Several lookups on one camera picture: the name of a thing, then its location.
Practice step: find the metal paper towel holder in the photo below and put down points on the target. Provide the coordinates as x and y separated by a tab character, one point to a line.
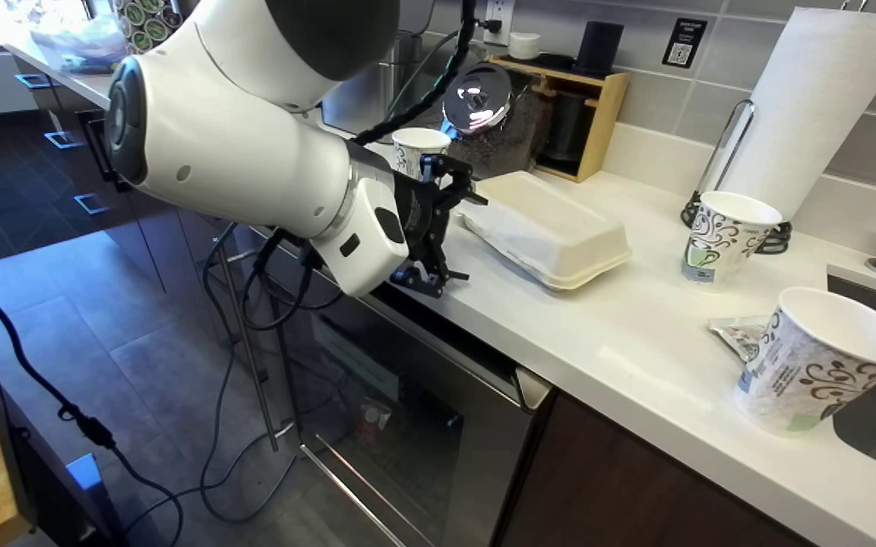
726	144

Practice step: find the white foam clamshell container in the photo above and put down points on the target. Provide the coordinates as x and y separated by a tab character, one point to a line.
551	232

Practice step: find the wall socket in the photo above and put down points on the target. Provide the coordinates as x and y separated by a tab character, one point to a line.
500	11

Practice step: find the black canister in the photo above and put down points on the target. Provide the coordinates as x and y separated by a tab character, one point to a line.
568	125

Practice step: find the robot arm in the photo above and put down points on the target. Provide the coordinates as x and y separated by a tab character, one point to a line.
240	144

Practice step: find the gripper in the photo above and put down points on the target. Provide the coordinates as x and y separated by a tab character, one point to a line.
419	216

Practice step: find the clear plastic bag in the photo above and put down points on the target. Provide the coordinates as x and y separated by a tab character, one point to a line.
77	42

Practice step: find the dishwasher door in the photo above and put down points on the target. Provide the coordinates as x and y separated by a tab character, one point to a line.
422	441

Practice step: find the coffee pod rack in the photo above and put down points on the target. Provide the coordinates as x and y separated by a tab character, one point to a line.
145	23

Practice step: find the silver foil packet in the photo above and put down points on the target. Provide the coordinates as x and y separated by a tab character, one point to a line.
741	334

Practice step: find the paper towel roll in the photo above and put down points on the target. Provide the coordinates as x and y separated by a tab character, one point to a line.
817	99

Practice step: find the black cylinder speaker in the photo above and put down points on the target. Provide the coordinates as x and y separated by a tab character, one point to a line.
599	47

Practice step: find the black code sign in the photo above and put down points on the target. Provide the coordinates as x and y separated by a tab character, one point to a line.
684	42

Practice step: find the small white cup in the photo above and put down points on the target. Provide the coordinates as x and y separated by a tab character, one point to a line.
523	45

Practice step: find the wooden shelf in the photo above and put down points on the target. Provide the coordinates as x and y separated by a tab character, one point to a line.
608	121

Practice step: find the glass jar with silver lid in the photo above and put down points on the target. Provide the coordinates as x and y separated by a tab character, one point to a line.
506	137

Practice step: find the patterned paper cup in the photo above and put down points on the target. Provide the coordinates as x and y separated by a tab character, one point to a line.
817	365
726	239
407	152

